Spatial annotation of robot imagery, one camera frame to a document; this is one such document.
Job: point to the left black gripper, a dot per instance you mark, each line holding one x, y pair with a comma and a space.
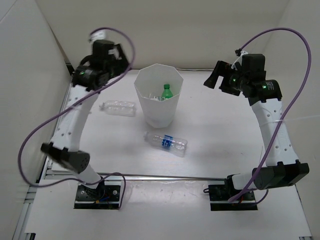
121, 64

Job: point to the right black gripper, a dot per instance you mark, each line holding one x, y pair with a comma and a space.
220, 69

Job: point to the clear plastic bottle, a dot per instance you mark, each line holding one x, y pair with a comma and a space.
118, 108

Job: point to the crushed green plastic bottle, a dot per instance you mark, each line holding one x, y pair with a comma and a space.
167, 93

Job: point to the clear bottle green blue label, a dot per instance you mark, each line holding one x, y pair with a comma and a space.
153, 96

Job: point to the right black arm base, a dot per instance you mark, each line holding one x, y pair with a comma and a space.
219, 194

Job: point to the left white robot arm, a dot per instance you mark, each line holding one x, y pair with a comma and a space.
64, 146

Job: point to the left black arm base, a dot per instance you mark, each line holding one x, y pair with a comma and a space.
106, 197

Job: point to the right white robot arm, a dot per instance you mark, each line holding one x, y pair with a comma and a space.
280, 165

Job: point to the white octagonal plastic bin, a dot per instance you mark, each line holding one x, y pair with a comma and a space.
151, 79

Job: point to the aluminium frame rail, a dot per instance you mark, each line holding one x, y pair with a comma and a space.
57, 175

